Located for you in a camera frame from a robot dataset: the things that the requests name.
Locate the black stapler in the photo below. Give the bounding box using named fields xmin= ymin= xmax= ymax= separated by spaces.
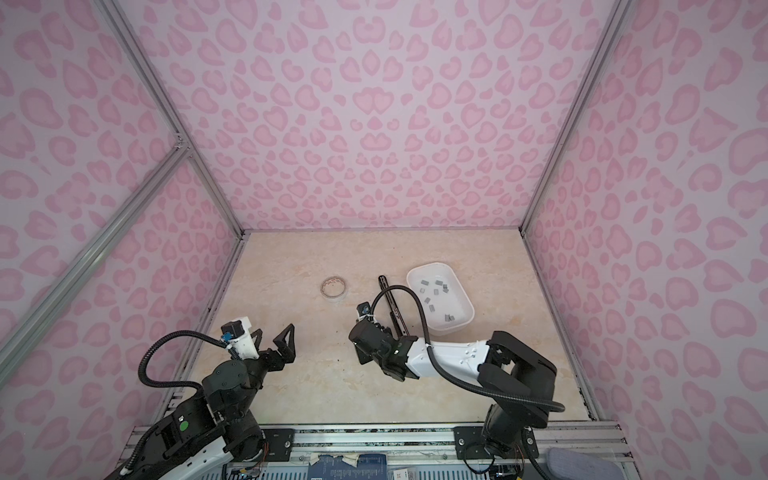
xmin=378 ymin=275 xmax=410 ymax=338

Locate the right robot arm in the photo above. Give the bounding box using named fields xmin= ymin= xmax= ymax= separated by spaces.
xmin=349 ymin=319 xmax=565 ymax=459

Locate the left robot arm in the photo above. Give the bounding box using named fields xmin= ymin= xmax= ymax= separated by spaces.
xmin=107 ymin=319 xmax=296 ymax=479

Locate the clear tape roll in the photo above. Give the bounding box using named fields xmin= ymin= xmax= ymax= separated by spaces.
xmin=320 ymin=276 xmax=347 ymax=301

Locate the white plastic tray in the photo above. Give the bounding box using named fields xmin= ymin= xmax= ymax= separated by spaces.
xmin=406 ymin=262 xmax=475 ymax=336

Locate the grey cloth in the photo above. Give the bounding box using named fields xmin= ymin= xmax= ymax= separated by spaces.
xmin=546 ymin=448 xmax=625 ymax=480

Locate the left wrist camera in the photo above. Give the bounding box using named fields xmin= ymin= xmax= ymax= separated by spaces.
xmin=221 ymin=317 xmax=259 ymax=360

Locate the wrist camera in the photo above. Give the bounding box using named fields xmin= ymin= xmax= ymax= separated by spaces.
xmin=356 ymin=302 xmax=373 ymax=321
xmin=221 ymin=317 xmax=259 ymax=360

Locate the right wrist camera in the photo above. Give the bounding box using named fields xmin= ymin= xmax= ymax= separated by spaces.
xmin=356 ymin=302 xmax=373 ymax=321

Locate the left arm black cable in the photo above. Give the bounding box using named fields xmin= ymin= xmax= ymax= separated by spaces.
xmin=137 ymin=329 xmax=229 ymax=391

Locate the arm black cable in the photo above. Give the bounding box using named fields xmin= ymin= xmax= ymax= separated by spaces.
xmin=369 ymin=284 xmax=566 ymax=414
xmin=137 ymin=329 xmax=229 ymax=391

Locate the blue box on rail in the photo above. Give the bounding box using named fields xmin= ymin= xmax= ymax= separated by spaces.
xmin=307 ymin=453 xmax=388 ymax=480

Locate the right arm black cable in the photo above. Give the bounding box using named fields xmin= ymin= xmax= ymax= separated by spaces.
xmin=369 ymin=284 xmax=566 ymax=414

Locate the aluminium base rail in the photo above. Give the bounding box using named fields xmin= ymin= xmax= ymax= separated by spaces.
xmin=110 ymin=392 xmax=637 ymax=480

